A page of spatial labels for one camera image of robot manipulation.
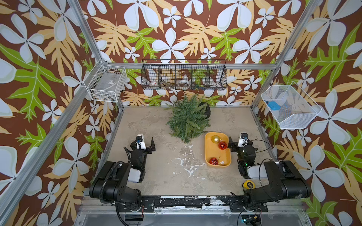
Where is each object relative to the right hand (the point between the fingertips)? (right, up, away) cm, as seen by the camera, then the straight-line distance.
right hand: (237, 137), depth 90 cm
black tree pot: (-15, +19, +21) cm, 32 cm away
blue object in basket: (+21, +20, -4) cm, 30 cm away
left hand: (-60, 0, -2) cm, 60 cm away
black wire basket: (-35, +43, +6) cm, 56 cm away
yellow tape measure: (+2, -26, -12) cm, 28 cm away
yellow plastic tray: (-13, -12, +1) cm, 18 cm away
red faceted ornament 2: (-9, -6, +2) cm, 11 cm away
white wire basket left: (-83, +34, -4) cm, 90 cm away
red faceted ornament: (-17, -14, -6) cm, 23 cm away
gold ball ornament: (-13, -2, +5) cm, 14 cm away
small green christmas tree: (-32, +12, -13) cm, 37 cm away
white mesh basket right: (+29, +19, -8) cm, 35 cm away
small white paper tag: (-10, -16, -2) cm, 19 cm away
